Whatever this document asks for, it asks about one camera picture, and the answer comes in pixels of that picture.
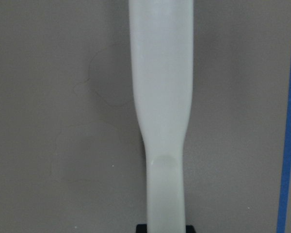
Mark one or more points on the beige hand brush black bristles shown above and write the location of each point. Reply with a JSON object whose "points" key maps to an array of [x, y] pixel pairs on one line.
{"points": [[162, 50]]}

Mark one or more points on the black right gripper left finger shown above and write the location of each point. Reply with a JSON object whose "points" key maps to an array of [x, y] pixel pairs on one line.
{"points": [[141, 228]]}

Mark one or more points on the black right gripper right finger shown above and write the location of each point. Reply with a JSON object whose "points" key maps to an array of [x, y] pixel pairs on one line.
{"points": [[189, 229]]}

